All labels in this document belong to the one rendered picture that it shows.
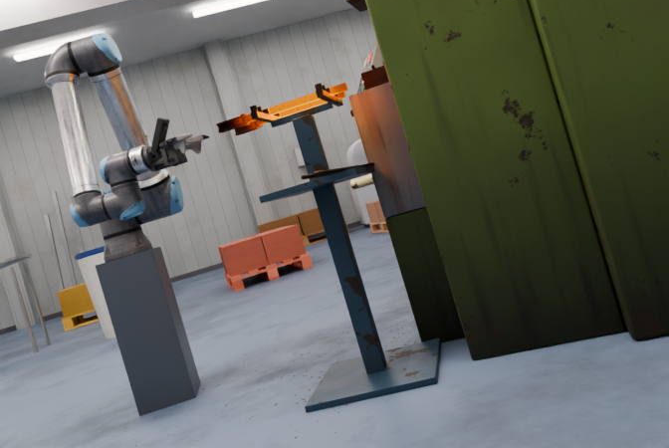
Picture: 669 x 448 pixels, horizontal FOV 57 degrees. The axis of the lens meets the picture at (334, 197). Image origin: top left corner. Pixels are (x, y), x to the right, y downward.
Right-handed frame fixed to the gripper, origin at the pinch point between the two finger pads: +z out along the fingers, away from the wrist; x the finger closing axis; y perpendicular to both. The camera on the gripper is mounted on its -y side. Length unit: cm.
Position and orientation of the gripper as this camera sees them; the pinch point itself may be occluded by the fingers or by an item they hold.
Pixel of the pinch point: (200, 133)
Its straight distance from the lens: 210.4
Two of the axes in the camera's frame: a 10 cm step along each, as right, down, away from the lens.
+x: -1.7, 0.5, -9.8
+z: 9.4, -2.8, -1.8
